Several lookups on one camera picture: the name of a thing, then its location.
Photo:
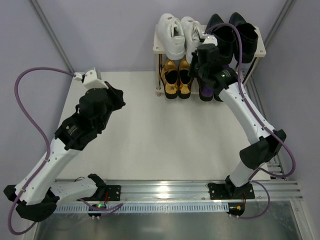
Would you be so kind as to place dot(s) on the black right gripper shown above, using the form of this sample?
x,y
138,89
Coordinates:
x,y
198,67

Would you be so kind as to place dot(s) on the right corner aluminium post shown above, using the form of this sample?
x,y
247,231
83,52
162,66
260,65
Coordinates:
x,y
283,14

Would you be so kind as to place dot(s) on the left corner aluminium post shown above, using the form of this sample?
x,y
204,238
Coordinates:
x,y
40,14

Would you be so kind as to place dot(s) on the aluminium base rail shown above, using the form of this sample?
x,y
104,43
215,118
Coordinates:
x,y
274,190

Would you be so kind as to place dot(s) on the black patent loafer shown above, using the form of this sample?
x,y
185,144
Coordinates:
x,y
225,38
248,36

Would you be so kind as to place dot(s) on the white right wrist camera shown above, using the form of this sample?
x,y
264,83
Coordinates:
x,y
208,39

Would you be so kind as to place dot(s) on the gold loafer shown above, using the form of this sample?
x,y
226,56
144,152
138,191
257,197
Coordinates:
x,y
185,81
170,79

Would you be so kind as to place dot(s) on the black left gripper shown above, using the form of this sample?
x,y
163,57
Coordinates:
x,y
115,94

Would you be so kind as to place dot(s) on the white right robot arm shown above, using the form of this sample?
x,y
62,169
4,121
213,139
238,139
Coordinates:
x,y
249,160

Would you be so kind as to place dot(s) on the white sneaker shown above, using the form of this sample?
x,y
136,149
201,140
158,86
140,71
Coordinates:
x,y
170,33
192,31

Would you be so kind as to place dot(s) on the corner aluminium post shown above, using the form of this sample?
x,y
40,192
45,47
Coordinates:
x,y
40,14
283,14

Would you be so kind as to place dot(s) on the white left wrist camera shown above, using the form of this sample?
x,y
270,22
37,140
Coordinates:
x,y
91,79

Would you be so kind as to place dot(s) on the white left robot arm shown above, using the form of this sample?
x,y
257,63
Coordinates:
x,y
35,197

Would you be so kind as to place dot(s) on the purple loafer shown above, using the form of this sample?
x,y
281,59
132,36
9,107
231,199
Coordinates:
x,y
222,80
206,94

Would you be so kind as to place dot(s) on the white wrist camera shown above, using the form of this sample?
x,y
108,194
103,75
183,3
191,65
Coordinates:
x,y
208,39
91,79

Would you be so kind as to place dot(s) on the grey slotted cable duct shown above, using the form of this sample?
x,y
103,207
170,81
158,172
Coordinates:
x,y
147,208

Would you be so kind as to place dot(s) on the white two-tier shoe shelf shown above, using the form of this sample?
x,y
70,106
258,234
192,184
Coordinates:
x,y
159,52

